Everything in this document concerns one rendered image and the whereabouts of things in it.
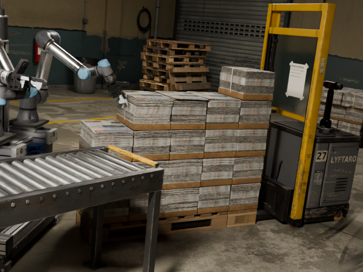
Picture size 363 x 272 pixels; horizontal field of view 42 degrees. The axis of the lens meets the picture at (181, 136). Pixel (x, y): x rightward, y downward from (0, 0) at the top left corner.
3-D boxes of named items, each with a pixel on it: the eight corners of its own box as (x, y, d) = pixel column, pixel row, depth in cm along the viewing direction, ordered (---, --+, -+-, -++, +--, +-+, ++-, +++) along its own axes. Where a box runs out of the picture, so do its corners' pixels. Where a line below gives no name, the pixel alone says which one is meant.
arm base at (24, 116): (12, 121, 326) (12, 107, 324) (22, 117, 340) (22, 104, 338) (33, 123, 324) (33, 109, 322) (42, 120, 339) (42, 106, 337)
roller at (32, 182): (6, 169, 245) (6, 160, 244) (54, 197, 213) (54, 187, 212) (-3, 171, 241) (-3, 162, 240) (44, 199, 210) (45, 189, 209)
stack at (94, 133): (74, 223, 366) (79, 119, 348) (204, 210, 418) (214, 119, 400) (87, 245, 332) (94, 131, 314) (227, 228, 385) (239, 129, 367)
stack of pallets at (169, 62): (175, 95, 1122) (180, 40, 1093) (206, 102, 1064) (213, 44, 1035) (135, 98, 1021) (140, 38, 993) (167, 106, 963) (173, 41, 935)
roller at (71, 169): (51, 163, 263) (51, 154, 262) (101, 187, 232) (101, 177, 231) (42, 164, 260) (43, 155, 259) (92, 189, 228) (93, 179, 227)
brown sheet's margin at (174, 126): (150, 119, 373) (150, 113, 372) (182, 119, 386) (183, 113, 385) (170, 129, 340) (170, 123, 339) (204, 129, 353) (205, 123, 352)
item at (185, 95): (154, 91, 366) (154, 90, 366) (187, 92, 379) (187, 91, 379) (174, 99, 334) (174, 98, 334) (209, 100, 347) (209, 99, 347)
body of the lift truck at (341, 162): (256, 198, 462) (267, 119, 445) (299, 194, 487) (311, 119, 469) (303, 226, 402) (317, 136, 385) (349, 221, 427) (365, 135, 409)
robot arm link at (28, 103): (15, 107, 325) (15, 87, 322) (25, 104, 338) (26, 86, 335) (31, 109, 323) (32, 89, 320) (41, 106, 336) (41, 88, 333)
